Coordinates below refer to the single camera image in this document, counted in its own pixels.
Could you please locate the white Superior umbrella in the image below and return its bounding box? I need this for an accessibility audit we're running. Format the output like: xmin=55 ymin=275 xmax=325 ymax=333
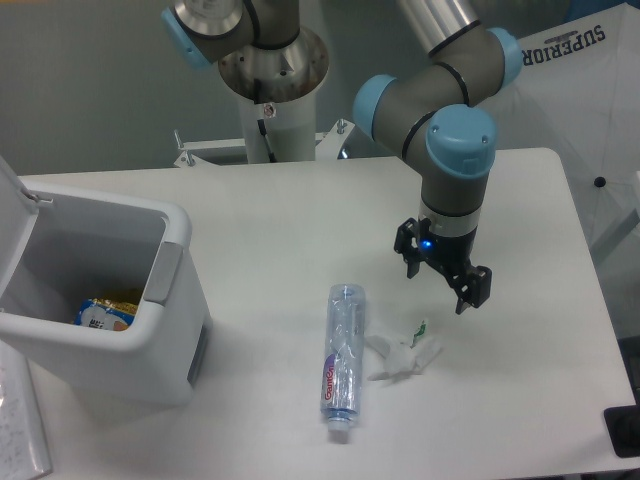
xmin=504 ymin=3 xmax=639 ymax=241

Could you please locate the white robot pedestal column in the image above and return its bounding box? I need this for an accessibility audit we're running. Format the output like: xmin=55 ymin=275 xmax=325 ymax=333
xmin=237 ymin=93 xmax=316 ymax=164

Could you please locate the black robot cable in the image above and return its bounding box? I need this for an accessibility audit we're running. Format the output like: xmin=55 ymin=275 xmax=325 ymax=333
xmin=252 ymin=79 xmax=278 ymax=164

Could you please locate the clear plastic water bottle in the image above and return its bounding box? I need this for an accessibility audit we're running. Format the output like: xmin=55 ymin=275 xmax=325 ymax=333
xmin=320 ymin=284 xmax=366 ymax=443

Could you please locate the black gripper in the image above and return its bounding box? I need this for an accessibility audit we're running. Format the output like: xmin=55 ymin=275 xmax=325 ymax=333
xmin=394 ymin=218 xmax=492 ymax=314

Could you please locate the white metal base frame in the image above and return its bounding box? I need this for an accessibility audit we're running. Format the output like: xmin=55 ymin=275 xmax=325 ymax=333
xmin=173 ymin=119 xmax=356 ymax=168

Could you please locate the black device at edge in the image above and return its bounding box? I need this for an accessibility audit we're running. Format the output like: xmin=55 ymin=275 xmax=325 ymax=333
xmin=604 ymin=405 xmax=639 ymax=458

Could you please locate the blue yellow snack packet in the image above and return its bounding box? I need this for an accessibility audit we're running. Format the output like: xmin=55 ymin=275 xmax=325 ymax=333
xmin=71 ymin=289 xmax=142 ymax=332

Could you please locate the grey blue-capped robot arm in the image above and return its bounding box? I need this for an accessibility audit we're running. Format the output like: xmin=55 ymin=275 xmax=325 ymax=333
xmin=161 ymin=1 xmax=522 ymax=311

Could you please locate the white open trash can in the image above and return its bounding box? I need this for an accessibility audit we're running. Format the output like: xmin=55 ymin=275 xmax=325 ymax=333
xmin=1 ymin=165 xmax=212 ymax=405

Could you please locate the crumpled white tissue wrapper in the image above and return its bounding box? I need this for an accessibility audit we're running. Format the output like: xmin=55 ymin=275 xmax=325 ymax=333
xmin=365 ymin=317 xmax=442 ymax=381

